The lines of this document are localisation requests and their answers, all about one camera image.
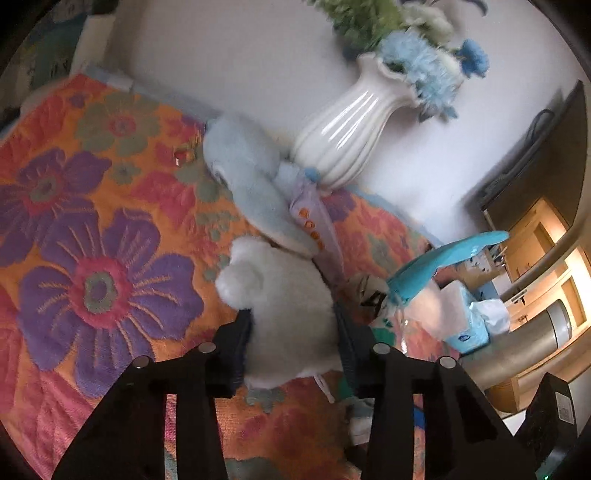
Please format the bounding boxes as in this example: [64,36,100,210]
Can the artificial flower bouquet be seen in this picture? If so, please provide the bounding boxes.
[309,0,490,123]

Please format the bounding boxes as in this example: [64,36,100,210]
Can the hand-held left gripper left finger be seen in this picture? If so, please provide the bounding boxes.
[51,311,254,480]

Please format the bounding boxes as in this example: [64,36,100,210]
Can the floral blanket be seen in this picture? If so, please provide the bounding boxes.
[0,74,444,480]

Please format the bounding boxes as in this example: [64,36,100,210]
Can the blue and white tissue pack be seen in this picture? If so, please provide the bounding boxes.
[443,281,511,356]

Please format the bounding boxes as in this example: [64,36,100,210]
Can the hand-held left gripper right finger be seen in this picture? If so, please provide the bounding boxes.
[333,300,539,480]

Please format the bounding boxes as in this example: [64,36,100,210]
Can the black television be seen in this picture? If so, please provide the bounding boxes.
[478,80,588,213]

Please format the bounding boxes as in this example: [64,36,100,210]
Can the teal shiny wrapper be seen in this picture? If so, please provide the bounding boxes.
[387,231,510,319]

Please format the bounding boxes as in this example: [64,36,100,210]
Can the white plush toy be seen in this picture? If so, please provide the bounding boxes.
[216,235,345,404]

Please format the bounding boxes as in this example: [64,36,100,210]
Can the thin dark cable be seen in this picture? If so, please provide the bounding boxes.
[522,108,555,139]

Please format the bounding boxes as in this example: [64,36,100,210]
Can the silver metal bin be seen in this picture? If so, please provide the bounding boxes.
[459,300,573,414]

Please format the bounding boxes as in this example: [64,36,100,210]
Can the light blue plush toy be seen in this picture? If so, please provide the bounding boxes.
[203,113,345,287]

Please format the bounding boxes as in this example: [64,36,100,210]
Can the white ribbed vase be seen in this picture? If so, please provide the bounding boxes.
[291,51,419,191]

